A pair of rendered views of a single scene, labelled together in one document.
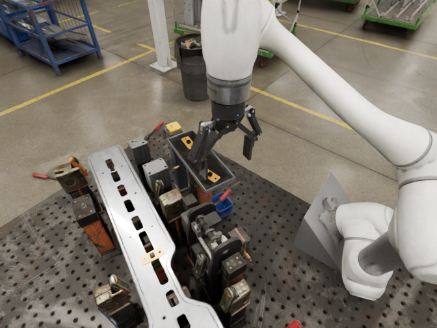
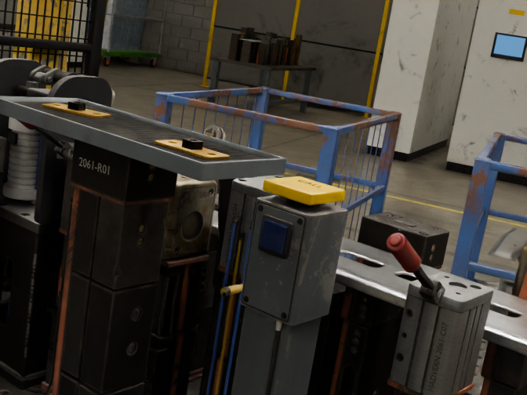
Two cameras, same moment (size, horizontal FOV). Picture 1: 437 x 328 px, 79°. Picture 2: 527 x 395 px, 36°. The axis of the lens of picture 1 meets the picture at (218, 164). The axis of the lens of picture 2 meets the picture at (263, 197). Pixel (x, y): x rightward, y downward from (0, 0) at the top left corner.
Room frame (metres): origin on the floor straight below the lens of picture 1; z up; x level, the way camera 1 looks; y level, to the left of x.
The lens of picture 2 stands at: (1.77, -0.10, 1.31)
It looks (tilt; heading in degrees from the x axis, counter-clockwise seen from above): 12 degrees down; 159
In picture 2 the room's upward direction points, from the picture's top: 9 degrees clockwise
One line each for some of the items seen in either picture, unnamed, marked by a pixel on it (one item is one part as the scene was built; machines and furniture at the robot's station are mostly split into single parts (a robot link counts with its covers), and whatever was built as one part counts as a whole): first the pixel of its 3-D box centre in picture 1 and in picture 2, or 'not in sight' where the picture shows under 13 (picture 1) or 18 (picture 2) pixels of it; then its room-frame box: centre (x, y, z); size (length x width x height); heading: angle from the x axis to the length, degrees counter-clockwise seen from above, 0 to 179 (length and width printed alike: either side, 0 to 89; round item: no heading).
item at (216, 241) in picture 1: (212, 256); (37, 219); (0.48, 0.02, 0.94); 0.18 x 0.13 x 0.49; 32
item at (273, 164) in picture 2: (198, 157); (129, 132); (0.83, 0.09, 1.16); 0.37 x 0.14 x 0.02; 32
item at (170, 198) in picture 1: (175, 222); (168, 300); (0.68, 0.20, 0.89); 0.13 x 0.11 x 0.38; 122
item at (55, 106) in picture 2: (209, 174); (76, 106); (0.73, 0.04, 1.17); 0.08 x 0.04 x 0.01; 50
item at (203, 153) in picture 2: (188, 142); (192, 145); (0.93, 0.14, 1.17); 0.08 x 0.04 x 0.01; 32
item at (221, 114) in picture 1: (227, 114); not in sight; (0.50, -0.02, 1.62); 0.08 x 0.07 x 0.09; 122
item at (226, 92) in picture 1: (228, 84); not in sight; (0.50, -0.02, 1.69); 0.09 x 0.09 x 0.06
